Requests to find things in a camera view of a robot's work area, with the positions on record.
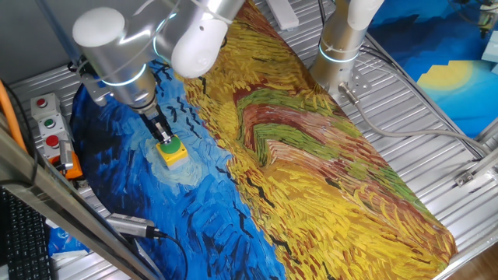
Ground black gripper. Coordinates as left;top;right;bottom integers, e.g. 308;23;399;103
139;103;175;145

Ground green button yellow box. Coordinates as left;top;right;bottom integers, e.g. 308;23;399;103
154;134;192;171

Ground grey box red mushroom button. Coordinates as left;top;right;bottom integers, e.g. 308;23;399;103
40;131;73;161

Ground grey box green button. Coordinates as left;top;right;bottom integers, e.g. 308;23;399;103
36;114;68;139

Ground grey box flat red button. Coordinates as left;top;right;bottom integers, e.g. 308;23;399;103
30;92;63;121

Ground blue yellow backdrop cloth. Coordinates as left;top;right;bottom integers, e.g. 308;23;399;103
367;0;498;140

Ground blue tissue pack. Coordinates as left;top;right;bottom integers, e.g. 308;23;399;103
47;226;89;256

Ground grey metal pole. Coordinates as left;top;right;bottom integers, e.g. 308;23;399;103
33;0;82;67

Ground painted wheatfield print cloth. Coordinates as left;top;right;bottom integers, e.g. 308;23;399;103
69;0;459;280

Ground white power strip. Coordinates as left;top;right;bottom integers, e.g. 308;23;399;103
265;0;300;32

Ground black keyboard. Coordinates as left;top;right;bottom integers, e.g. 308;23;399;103
0;186;54;280

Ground background robot black cables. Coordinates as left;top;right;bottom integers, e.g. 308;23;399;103
447;0;483;27

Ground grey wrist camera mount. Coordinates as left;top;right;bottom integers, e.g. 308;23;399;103
79;72;114;108

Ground silver depth camera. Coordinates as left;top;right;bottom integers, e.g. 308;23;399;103
103;212;151;239
58;138;75;171

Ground black depth camera cable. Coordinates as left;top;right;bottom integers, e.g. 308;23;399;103
146;227;191;280

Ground aluminium frame bar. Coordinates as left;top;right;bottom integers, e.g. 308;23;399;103
0;126;163;280

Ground thin black cable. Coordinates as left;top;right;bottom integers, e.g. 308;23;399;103
0;81;40;187

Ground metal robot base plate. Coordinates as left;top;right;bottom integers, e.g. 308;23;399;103
328;68;372;107

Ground aluminium profile bracket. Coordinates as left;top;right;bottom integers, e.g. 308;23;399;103
453;145;498;187

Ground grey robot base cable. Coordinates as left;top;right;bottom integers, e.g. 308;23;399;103
337;82;498;155

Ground orange hose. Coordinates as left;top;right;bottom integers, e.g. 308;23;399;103
0;79;29;153

